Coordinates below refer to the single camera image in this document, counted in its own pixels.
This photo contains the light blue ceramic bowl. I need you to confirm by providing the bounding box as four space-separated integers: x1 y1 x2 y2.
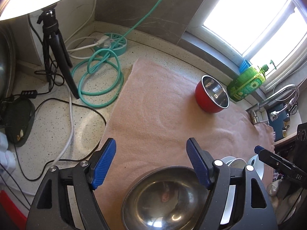
247 154 264 179

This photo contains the white ceramic bowl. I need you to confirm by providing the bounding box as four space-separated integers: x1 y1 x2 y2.
220 156 248 225

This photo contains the steel mixing bowl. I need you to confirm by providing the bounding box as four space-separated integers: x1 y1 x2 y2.
121 166 209 229

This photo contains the red steel bowl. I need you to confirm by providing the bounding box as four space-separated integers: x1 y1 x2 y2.
195 75 230 114

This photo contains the chrome kitchen faucet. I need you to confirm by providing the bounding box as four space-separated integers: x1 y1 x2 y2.
246 84 300 125

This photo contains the blue utensil holder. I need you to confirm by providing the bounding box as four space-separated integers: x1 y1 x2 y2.
267 102 299 142

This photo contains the white glove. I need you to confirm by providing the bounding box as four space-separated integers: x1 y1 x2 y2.
266 179 303 224

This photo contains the green dish soap bottle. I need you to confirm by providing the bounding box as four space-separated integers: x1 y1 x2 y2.
227 60 276 102

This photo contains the pink towel mat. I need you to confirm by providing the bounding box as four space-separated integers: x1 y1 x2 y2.
95 59 274 229

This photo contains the blue plastic cup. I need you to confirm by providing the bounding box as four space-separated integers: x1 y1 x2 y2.
239 59 251 74

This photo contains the red object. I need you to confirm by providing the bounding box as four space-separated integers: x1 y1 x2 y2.
1 190 27 230

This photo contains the white plug adapter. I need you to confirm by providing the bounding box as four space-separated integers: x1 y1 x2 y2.
0 132 16 180

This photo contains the dark green dish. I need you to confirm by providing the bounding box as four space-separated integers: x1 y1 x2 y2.
3 98 35 147

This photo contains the teal round power strip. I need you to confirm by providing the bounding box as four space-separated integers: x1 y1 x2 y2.
94 33 127 56

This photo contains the steel pot lid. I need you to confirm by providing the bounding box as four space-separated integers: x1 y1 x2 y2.
1 24 16 99

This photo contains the black tripod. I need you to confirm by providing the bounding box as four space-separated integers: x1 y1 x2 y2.
37 3 80 99

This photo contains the black cable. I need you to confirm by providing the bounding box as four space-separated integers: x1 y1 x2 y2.
13 14 107 182

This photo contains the green coiled cable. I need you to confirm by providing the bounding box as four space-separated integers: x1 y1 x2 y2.
71 0 177 109

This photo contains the white cable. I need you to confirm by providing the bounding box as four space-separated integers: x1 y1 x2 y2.
51 34 111 167

